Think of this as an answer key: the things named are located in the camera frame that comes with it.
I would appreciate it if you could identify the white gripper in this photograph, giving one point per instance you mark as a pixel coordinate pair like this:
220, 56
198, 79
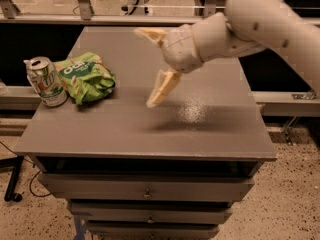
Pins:
181, 50

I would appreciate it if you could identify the green rice chip bag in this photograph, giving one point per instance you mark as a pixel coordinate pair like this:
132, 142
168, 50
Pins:
85, 78

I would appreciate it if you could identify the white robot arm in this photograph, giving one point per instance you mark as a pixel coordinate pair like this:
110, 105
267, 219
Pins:
244, 27

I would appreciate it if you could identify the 7up soda can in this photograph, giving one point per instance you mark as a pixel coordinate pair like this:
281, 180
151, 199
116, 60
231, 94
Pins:
44, 79

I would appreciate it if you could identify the grey drawer cabinet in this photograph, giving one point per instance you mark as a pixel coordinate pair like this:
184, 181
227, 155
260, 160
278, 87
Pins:
209, 126

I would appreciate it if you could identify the top grey drawer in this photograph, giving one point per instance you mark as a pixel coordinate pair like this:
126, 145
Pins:
147, 188

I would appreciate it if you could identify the grey drawer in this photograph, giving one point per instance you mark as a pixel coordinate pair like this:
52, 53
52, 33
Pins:
152, 230
150, 212
147, 188

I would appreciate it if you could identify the middle grey drawer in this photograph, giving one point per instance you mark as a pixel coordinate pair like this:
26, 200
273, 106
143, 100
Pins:
150, 212

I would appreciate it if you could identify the black stand leg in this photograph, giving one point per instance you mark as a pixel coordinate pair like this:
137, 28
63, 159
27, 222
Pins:
15, 164

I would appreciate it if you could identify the bottom grey drawer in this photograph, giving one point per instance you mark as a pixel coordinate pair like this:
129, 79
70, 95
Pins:
152, 230

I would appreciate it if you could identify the metal window rail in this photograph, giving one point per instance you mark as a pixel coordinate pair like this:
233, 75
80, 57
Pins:
106, 12

